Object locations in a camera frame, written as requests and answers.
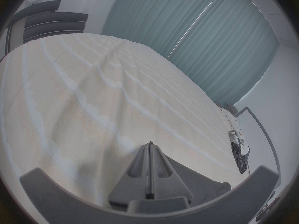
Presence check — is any blue-green curtain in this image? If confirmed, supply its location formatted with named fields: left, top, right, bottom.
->
left=167, top=0, right=280, bottom=105
left=100, top=0, right=228, bottom=58

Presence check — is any white printed pillow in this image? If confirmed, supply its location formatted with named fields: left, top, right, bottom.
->
left=220, top=107, right=246, bottom=144

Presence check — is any black T-shirt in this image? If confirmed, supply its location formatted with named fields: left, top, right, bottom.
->
left=149, top=141, right=232, bottom=207

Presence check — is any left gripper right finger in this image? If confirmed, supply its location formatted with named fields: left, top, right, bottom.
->
left=150, top=144, right=194, bottom=203

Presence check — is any grey bedside table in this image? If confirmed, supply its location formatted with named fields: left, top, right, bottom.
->
left=216, top=101, right=238, bottom=114

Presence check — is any pile of clothes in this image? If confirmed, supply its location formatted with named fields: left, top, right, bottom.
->
left=228, top=130, right=251, bottom=159

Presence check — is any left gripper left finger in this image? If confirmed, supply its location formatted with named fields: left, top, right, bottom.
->
left=108, top=144, right=150, bottom=206

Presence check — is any black dressing table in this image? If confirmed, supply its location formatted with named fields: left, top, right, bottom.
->
left=5, top=0, right=62, bottom=55

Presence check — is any black shiny garment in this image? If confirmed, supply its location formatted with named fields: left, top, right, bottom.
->
left=231, top=142, right=249, bottom=174

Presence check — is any bed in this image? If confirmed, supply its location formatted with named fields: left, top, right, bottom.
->
left=0, top=32, right=281, bottom=207

